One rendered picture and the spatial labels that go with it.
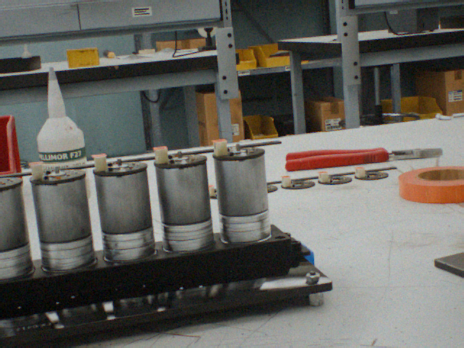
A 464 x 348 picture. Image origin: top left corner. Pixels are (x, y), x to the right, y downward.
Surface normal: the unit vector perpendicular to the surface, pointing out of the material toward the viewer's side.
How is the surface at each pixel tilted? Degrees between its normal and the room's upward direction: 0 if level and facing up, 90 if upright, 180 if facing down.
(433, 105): 88
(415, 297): 0
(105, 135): 90
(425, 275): 0
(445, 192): 90
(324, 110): 91
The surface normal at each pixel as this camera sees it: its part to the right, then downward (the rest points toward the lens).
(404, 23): -0.83, 0.18
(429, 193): -0.35, 0.22
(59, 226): 0.02, 0.19
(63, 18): 0.24, 0.17
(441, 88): -0.95, 0.14
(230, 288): -0.09, -0.98
